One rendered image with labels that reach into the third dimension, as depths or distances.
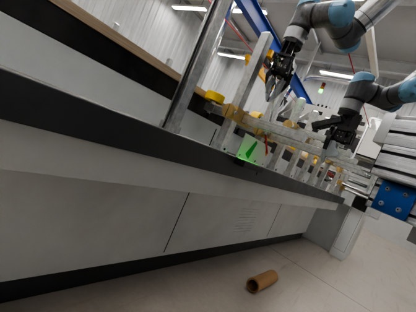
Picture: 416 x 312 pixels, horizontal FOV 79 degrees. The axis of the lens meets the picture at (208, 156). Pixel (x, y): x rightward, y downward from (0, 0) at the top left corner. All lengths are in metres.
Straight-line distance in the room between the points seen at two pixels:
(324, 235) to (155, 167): 3.20
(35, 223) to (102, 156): 0.36
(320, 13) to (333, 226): 3.07
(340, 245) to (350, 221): 0.31
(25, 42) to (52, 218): 0.50
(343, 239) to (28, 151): 3.38
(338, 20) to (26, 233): 1.12
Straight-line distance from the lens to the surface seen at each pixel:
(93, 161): 0.65
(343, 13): 0.94
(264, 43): 0.98
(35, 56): 0.77
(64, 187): 0.89
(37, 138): 0.59
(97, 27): 0.81
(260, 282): 1.67
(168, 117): 0.72
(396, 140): 0.85
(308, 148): 1.08
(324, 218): 3.74
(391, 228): 9.95
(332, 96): 10.74
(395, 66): 9.65
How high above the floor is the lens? 0.73
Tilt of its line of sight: 4 degrees down
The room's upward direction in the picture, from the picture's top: 23 degrees clockwise
